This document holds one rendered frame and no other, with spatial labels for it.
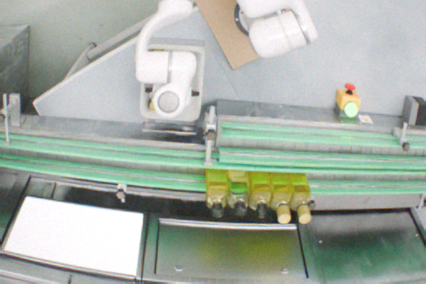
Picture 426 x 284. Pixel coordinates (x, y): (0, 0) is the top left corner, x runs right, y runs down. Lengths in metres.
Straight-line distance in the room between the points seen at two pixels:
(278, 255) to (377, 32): 0.77
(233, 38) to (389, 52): 0.53
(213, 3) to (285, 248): 0.73
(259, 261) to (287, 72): 0.59
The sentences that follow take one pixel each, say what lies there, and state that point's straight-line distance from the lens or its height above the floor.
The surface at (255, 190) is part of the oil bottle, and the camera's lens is 1.51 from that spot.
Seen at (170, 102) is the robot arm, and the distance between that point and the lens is 1.29.
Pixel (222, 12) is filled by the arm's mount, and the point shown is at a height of 0.77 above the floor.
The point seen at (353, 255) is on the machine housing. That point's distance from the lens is 1.63.
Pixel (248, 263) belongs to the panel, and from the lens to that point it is 1.47.
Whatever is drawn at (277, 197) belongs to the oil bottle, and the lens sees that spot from 1.50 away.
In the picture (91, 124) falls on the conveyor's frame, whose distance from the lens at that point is 1.74.
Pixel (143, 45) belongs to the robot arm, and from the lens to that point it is 1.30.
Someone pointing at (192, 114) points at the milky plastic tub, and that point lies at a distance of 1.66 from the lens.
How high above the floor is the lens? 2.36
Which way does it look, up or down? 66 degrees down
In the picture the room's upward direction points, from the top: 178 degrees clockwise
